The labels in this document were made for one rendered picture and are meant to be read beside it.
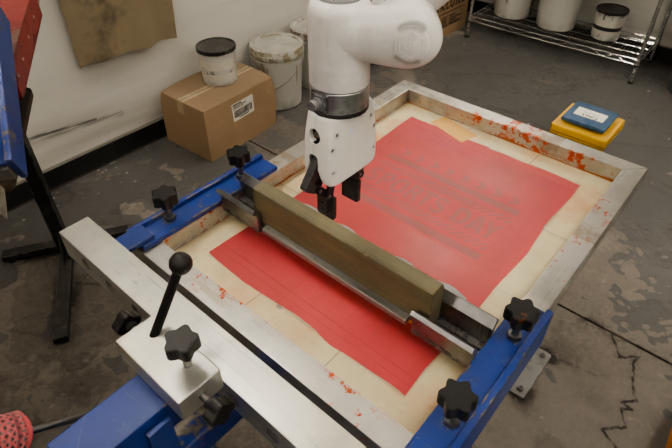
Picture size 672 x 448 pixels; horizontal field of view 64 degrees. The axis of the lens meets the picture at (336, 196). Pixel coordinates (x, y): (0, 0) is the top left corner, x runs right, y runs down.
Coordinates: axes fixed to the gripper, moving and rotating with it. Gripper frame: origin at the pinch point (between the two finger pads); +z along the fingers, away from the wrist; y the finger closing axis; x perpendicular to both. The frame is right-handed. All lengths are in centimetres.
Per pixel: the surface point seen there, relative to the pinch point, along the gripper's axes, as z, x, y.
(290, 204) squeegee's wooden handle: 6.1, 9.5, -1.0
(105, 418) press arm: 8.0, 0.0, -39.4
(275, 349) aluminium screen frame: 13.1, -4.7, -18.4
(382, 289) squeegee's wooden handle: 10.9, -10.1, -1.9
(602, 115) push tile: 15, -14, 78
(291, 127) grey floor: 112, 154, 135
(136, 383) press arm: 8.0, 1.2, -34.7
